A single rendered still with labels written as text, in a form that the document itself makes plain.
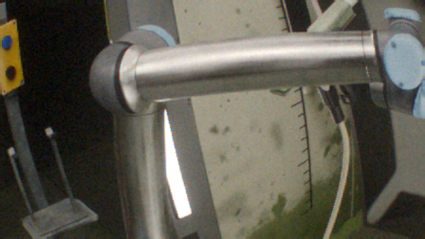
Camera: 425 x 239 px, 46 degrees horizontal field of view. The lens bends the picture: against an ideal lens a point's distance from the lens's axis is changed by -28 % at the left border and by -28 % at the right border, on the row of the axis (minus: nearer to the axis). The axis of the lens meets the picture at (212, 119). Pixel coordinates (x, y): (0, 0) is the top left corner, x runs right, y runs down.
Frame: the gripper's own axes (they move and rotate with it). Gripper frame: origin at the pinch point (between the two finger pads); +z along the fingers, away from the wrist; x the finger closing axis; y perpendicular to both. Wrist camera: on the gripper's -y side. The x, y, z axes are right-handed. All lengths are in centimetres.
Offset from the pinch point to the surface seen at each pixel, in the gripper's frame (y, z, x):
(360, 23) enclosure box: 33, 35, 58
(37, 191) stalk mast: 30, 106, -55
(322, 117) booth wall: 89, 86, 56
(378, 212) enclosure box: 106, 33, 30
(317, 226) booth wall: 135, 86, 30
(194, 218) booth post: 75, 86, -12
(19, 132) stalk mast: 7, 106, -46
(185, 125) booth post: 45, 86, 5
